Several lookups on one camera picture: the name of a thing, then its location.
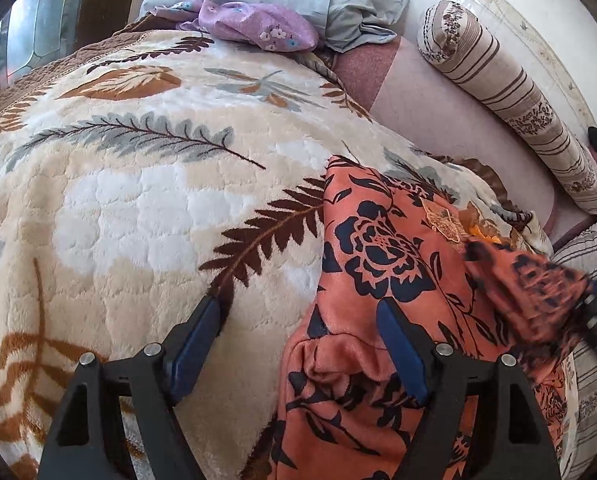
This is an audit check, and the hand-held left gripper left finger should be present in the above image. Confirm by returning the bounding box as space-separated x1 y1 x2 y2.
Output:
38 295 222 480

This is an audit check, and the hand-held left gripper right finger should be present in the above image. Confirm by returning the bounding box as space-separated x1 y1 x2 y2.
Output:
375 298 562 480

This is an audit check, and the orange black floral garment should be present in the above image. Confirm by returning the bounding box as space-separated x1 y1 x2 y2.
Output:
271 155 597 480

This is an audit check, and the striped flat pillow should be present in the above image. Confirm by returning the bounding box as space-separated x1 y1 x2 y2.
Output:
549 217 597 461

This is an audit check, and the cream leaf-print plush blanket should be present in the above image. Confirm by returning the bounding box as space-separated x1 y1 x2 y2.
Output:
0 27 554 480

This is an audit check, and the striped floral bolster pillow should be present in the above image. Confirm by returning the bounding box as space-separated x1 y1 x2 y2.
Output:
417 0 597 216

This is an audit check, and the pink bed sheet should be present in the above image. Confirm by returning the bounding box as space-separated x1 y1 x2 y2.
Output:
329 35 597 246

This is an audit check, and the white ornate headboard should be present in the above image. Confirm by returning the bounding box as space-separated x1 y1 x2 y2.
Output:
369 0 597 136

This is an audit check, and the purple floral cloth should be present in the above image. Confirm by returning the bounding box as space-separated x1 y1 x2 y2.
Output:
151 0 319 52

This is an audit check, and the window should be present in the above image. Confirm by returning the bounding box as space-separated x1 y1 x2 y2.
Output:
0 0 94 96

